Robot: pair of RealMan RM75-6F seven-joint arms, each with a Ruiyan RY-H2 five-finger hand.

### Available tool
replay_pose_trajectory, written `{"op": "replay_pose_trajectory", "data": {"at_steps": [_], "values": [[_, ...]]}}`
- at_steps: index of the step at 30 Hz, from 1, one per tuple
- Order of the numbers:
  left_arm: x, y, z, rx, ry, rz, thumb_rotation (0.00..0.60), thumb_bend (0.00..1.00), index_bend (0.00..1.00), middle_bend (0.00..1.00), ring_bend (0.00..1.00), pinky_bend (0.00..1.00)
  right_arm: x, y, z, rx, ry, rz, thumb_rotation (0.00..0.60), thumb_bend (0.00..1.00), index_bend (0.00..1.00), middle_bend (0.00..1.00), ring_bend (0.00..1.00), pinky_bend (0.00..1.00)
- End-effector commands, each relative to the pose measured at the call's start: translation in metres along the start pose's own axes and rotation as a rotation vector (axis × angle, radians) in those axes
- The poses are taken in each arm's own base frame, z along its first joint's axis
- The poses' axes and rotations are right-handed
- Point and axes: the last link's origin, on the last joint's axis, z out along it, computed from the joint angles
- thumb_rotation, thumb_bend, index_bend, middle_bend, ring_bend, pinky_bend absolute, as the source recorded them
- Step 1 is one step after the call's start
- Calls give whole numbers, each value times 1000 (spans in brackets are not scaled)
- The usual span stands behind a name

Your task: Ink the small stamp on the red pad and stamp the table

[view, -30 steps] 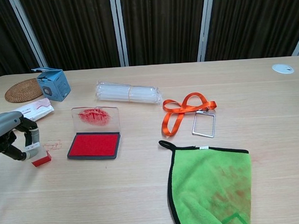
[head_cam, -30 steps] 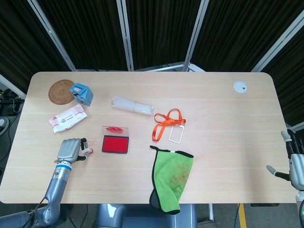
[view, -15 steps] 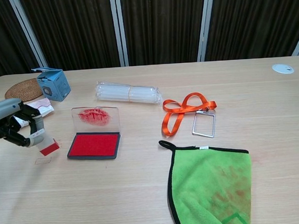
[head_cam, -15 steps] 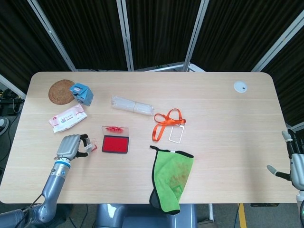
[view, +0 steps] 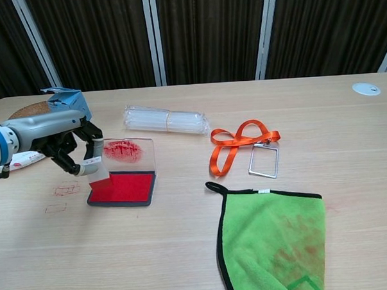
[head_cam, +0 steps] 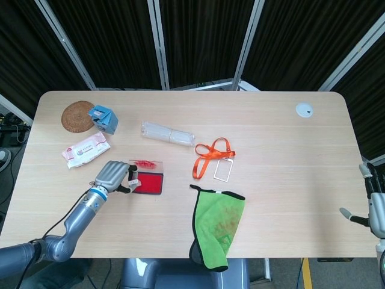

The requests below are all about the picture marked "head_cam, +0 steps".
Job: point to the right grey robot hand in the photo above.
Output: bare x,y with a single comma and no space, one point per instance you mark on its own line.
378,210

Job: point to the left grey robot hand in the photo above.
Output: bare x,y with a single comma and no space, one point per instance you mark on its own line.
112,176

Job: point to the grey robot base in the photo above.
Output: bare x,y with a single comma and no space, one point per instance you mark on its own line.
183,275

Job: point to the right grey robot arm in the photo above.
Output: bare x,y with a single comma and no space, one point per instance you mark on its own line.
381,253

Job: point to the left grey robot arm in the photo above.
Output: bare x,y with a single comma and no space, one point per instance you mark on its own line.
63,225

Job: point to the red ink pad clear lid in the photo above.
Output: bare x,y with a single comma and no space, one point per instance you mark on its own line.
149,182

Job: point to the pink white wet wipes pack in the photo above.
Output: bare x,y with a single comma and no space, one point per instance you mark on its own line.
85,150

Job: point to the small blue cardboard box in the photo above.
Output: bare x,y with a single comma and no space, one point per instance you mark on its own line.
103,119

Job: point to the black box under table edge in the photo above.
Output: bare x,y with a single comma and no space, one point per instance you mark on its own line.
335,259

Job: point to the clear plastic wrapped package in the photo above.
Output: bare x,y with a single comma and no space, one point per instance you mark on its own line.
167,134

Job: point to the round woven brown coaster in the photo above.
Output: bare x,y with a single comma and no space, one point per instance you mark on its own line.
76,116

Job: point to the clear badge holder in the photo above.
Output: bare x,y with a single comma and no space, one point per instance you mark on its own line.
223,170

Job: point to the black curtain panel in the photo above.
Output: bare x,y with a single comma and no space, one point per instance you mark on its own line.
27,54
111,39
303,36
368,99
204,36

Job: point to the green microfibre cloth black trim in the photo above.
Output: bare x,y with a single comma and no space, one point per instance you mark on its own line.
218,222

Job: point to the white table leg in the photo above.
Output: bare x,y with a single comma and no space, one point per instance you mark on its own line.
266,269

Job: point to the grey metal partition post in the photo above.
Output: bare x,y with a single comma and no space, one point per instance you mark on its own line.
247,45
159,45
66,45
352,55
15,108

